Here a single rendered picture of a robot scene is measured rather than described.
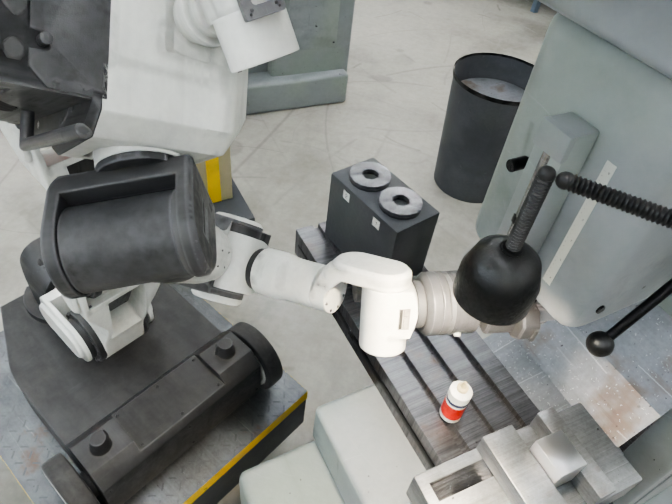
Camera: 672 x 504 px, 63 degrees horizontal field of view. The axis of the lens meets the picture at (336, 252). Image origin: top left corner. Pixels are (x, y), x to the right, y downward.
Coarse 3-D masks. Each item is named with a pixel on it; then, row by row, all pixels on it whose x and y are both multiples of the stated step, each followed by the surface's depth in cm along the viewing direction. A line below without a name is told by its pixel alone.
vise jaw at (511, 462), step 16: (496, 432) 88; (512, 432) 88; (480, 448) 88; (496, 448) 86; (512, 448) 86; (528, 448) 86; (496, 464) 85; (512, 464) 84; (528, 464) 84; (512, 480) 82; (528, 480) 82; (544, 480) 83; (512, 496) 83; (528, 496) 81; (544, 496) 81; (560, 496) 81
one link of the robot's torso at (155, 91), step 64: (0, 0) 43; (64, 0) 45; (128, 0) 49; (0, 64) 43; (64, 64) 46; (128, 64) 49; (192, 64) 54; (64, 128) 45; (128, 128) 51; (192, 128) 54
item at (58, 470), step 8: (56, 456) 122; (48, 464) 120; (56, 464) 119; (64, 464) 118; (48, 472) 117; (56, 472) 117; (64, 472) 117; (72, 472) 117; (56, 480) 116; (64, 480) 116; (72, 480) 116; (80, 480) 117; (56, 488) 115; (64, 488) 115; (72, 488) 115; (80, 488) 116; (88, 488) 117; (64, 496) 114; (72, 496) 115; (80, 496) 115; (88, 496) 116
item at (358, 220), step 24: (360, 168) 118; (384, 168) 119; (336, 192) 120; (360, 192) 114; (384, 192) 113; (408, 192) 114; (336, 216) 123; (360, 216) 115; (384, 216) 110; (408, 216) 109; (432, 216) 112; (336, 240) 128; (360, 240) 119; (384, 240) 111; (408, 240) 112; (408, 264) 119
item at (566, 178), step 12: (564, 180) 40; (576, 180) 40; (588, 180) 40; (576, 192) 40; (588, 192) 39; (600, 192) 39; (612, 192) 39; (624, 192) 39; (612, 204) 39; (624, 204) 39; (636, 204) 38; (648, 204) 38; (636, 216) 39; (648, 216) 38; (660, 216) 38
